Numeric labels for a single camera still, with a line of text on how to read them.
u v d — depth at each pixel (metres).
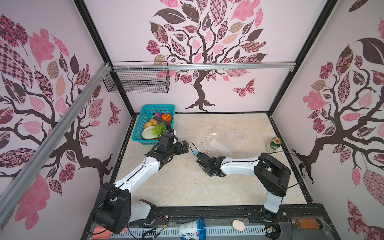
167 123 1.09
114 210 0.40
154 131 0.98
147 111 1.14
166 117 1.12
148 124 1.04
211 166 0.69
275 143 0.90
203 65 0.94
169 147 0.65
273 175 0.47
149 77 0.95
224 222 0.72
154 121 1.09
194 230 0.63
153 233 0.72
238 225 0.70
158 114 1.12
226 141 0.95
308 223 0.70
